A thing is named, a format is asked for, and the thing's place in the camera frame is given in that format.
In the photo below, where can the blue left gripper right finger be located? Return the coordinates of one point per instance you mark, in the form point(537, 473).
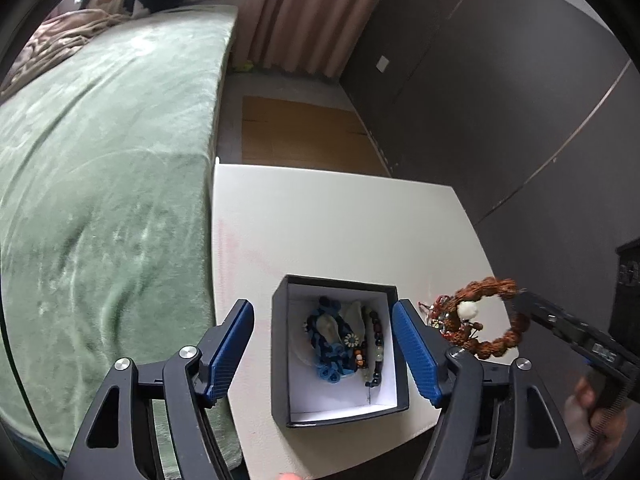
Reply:
point(423, 349)

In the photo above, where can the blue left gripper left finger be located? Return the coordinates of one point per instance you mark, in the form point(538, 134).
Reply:
point(222, 349)

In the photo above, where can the black jewelry box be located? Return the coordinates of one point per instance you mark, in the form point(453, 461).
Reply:
point(334, 357)

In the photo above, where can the person's right hand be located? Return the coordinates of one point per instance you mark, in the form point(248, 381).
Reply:
point(595, 435)

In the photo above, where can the white side table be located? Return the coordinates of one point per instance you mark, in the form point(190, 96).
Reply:
point(269, 222)

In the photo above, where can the green bed blanket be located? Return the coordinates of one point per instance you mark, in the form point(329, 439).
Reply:
point(106, 176)

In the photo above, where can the brown cardboard floor sheet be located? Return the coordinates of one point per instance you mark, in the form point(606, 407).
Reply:
point(300, 135)

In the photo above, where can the pink curtain right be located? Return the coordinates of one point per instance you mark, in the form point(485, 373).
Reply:
point(313, 37)

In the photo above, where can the beige crumpled clothing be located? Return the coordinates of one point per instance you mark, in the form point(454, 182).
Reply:
point(55, 41)

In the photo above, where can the white wall socket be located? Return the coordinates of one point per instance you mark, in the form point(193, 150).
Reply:
point(382, 64)

